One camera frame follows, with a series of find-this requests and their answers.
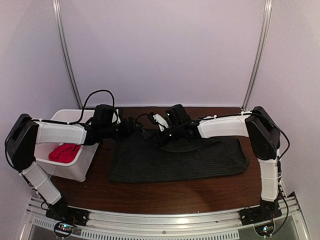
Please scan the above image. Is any red garment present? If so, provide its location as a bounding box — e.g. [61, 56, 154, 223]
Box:
[48, 143, 81, 164]

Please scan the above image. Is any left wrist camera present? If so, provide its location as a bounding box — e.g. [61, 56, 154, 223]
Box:
[112, 108, 123, 124]

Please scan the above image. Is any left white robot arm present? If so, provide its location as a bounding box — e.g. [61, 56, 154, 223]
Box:
[5, 104, 137, 222]

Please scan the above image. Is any round circuit board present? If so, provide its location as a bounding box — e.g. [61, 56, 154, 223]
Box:
[254, 222, 275, 237]
[53, 221, 76, 238]

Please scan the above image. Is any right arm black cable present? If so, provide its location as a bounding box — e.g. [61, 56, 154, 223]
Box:
[134, 113, 161, 141]

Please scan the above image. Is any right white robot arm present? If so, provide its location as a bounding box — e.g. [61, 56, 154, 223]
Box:
[149, 104, 282, 221]

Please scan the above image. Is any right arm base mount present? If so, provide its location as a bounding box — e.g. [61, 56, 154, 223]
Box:
[239, 199, 282, 226]

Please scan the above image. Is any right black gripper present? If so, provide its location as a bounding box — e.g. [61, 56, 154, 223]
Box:
[149, 124, 184, 149]

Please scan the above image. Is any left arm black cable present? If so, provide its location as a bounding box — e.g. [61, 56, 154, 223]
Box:
[74, 89, 115, 123]

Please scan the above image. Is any left aluminium frame post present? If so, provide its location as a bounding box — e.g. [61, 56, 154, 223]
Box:
[52, 0, 83, 109]

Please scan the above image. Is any white plastic laundry bin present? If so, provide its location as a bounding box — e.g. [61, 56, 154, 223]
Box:
[34, 109, 99, 182]

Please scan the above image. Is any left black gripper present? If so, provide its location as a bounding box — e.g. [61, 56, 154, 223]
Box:
[101, 116, 143, 144]

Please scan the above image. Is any right aluminium frame post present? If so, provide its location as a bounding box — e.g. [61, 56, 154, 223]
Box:
[241, 0, 273, 110]

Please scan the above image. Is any front aluminium rail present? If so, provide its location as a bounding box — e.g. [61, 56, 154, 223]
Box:
[17, 197, 310, 240]

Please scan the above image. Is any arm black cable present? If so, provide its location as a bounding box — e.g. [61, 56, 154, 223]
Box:
[74, 89, 115, 123]
[134, 113, 161, 141]

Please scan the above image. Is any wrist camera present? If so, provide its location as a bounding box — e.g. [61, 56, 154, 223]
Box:
[149, 112, 169, 132]
[112, 108, 123, 124]

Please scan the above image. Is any right round circuit board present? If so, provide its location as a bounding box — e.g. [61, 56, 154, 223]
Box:
[254, 222, 275, 237]

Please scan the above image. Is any dark pinstriped shirt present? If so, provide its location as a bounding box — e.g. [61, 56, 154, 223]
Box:
[108, 132, 250, 184]

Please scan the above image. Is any left round circuit board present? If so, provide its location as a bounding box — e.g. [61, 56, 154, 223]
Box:
[53, 221, 76, 238]

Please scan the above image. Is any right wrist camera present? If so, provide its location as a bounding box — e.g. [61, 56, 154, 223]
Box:
[149, 112, 169, 132]

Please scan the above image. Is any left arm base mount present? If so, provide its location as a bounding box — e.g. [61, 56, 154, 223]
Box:
[45, 197, 89, 227]

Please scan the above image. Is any aluminium frame post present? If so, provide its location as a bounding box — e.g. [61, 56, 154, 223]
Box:
[241, 0, 273, 110]
[52, 0, 83, 109]

